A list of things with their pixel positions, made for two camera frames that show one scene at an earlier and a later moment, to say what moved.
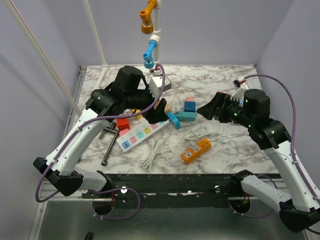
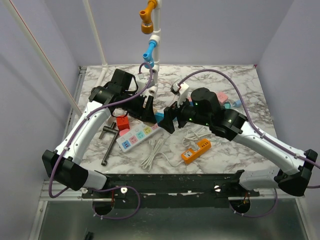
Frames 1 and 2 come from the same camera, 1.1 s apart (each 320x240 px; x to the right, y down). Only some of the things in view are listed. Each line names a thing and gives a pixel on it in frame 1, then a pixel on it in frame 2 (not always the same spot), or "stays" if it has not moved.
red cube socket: (122, 123) stays
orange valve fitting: (147, 26) stays
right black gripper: (210, 109) to (167, 122)
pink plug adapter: (123, 131) stays
